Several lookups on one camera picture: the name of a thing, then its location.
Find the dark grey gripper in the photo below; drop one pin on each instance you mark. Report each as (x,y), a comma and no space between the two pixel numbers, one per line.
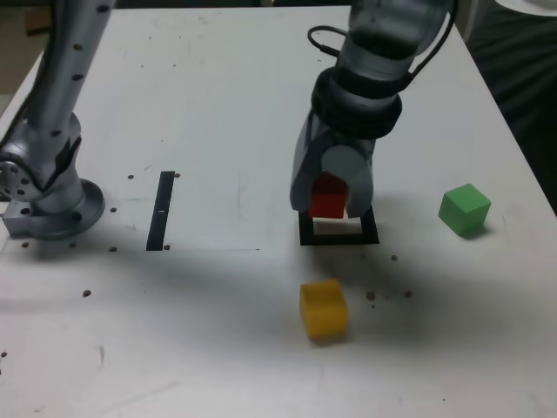
(344,140)

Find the red cube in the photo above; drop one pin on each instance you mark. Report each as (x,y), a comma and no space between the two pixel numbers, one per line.
(326,202)

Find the yellow cube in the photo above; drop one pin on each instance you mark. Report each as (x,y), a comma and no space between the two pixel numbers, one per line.
(324,311)

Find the green cube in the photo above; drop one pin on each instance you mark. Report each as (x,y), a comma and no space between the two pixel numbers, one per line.
(463,211)

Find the black tape square outline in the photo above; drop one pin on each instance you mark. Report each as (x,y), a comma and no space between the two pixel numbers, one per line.
(339,240)

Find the black tape strip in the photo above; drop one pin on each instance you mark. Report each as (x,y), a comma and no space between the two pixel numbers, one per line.
(160,209)

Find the brown cardboard box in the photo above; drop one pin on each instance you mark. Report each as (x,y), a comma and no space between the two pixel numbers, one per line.
(38,17)

